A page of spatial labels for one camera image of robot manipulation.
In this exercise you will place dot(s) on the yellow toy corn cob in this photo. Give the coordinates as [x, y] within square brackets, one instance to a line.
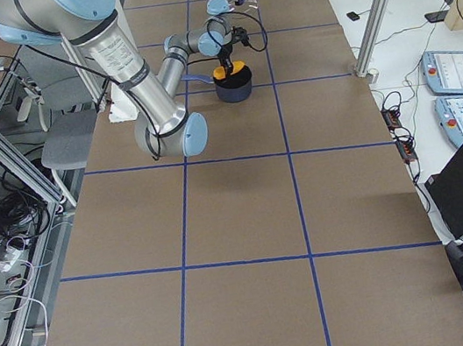
[237, 66]

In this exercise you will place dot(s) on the glass lid with blue knob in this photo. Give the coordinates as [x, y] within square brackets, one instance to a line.
[249, 7]

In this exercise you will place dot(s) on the dark blue saucepan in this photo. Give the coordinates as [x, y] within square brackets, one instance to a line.
[232, 90]

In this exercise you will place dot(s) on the small black square pad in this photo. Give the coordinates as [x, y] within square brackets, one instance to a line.
[353, 16]

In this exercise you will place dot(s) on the grey white office chair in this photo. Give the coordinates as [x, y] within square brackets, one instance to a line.
[67, 110]

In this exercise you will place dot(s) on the brown paper table mat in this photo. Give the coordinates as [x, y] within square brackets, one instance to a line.
[297, 226]

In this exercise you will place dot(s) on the far blue teach pendant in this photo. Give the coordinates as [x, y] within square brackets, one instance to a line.
[443, 71]

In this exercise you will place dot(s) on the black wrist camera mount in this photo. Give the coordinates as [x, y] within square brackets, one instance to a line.
[240, 35]

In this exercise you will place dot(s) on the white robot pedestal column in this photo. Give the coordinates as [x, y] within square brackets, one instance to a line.
[122, 109]

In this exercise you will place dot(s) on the aluminium frame post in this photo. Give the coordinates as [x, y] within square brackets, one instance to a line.
[373, 26]

